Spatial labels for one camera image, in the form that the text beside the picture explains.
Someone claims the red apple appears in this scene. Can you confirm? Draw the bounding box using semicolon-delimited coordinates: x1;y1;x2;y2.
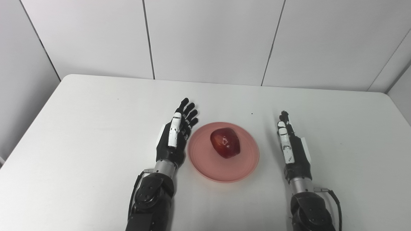
210;127;241;159

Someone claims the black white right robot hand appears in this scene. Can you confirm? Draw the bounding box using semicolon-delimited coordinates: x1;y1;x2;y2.
277;111;312;184

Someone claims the pink round plate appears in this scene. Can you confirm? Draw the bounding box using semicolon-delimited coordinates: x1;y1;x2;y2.
187;122;260;183

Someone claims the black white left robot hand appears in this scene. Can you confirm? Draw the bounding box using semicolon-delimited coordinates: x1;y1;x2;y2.
156;98;199;167

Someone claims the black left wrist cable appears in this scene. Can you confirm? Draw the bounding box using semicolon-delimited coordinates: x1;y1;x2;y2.
127;169;153;222

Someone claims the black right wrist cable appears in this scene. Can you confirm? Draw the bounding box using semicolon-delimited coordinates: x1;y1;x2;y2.
314;188;343;231

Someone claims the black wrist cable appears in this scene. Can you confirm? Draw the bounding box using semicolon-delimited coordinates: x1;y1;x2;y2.
127;169;153;222
314;188;343;231

